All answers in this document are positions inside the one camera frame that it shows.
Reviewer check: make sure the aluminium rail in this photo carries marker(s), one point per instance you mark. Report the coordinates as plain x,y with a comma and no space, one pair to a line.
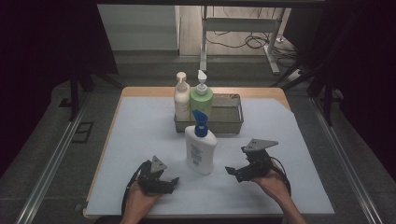
342,155
53,161

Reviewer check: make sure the white bottle with blue pump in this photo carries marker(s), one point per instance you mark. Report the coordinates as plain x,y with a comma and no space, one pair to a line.
199,155

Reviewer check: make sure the person's right hand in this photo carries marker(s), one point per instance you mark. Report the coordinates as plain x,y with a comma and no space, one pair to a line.
275,185

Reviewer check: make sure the person's left hand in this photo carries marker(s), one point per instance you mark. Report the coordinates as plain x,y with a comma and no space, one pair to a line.
140,202

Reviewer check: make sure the white cabinet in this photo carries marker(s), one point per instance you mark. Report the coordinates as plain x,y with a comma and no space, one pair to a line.
140,28

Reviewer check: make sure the dark curtain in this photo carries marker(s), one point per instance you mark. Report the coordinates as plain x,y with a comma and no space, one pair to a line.
367,62
37,46

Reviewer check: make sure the white power strip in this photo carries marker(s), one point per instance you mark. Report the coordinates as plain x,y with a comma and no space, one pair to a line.
295,75

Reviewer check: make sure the black metal stand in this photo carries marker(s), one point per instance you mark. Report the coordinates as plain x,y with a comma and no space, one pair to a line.
327,93
74,93

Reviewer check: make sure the grey metal mesh basket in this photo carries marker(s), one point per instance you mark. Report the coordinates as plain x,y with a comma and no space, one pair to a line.
227,109

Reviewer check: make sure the green bottle with white pump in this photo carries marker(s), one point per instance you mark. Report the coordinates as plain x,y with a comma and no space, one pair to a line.
202,102

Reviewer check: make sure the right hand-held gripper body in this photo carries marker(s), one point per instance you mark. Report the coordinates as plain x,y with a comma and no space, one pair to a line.
258,163

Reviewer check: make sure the cream pump bottle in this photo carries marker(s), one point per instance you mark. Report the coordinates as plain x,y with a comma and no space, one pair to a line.
182,102

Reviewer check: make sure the pale blue table mat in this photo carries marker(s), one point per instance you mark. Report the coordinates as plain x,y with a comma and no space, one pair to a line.
202,196

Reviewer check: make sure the white desk frame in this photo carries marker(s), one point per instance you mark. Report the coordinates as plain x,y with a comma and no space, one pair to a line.
239,24

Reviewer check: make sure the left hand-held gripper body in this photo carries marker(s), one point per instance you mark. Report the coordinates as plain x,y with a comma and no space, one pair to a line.
151,182

